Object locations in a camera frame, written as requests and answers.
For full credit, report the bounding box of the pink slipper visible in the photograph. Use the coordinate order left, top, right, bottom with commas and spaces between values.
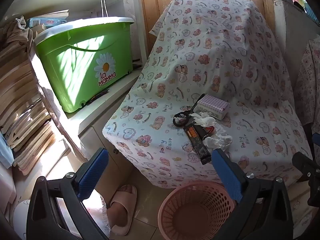
106, 184, 138, 236

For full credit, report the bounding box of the tall white cabinet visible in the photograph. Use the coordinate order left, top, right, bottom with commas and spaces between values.
274, 0, 320, 80

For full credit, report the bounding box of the low beige cabinet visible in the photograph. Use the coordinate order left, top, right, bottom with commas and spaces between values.
47, 69, 143, 205

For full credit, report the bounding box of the long black packet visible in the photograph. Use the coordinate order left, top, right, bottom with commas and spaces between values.
184, 125, 213, 165

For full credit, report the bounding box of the blue flat box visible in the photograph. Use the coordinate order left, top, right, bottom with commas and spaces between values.
26, 17, 68, 28

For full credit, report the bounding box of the worn wooden board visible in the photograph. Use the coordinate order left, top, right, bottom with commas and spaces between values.
27, 46, 88, 164

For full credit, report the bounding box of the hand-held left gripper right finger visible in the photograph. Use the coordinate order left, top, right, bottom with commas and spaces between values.
212, 148, 294, 240

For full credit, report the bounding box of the green plastic storage bin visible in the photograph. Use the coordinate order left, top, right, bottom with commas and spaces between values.
34, 17, 135, 113

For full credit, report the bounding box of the pink plastic mesh basket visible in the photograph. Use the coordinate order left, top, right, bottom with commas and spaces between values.
157, 181, 237, 240

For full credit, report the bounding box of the purple checked tissue pack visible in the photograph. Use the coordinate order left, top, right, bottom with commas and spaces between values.
195, 95, 230, 120

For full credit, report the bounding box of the light blue bag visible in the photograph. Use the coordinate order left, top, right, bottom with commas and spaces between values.
0, 130, 14, 169

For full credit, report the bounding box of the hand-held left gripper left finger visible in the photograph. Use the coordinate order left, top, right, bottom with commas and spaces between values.
26, 148, 110, 240

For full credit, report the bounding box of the white round container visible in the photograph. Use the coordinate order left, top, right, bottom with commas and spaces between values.
12, 199, 32, 233

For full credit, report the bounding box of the bear print cloth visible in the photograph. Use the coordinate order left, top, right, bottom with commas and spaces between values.
102, 0, 313, 189

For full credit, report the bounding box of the patchwork print cloth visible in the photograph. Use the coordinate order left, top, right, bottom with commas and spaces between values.
292, 39, 320, 128

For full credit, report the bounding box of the black plastic spoon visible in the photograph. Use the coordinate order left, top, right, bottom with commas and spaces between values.
186, 94, 206, 117

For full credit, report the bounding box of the beige cloth bag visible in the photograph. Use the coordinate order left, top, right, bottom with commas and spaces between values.
5, 16, 34, 55

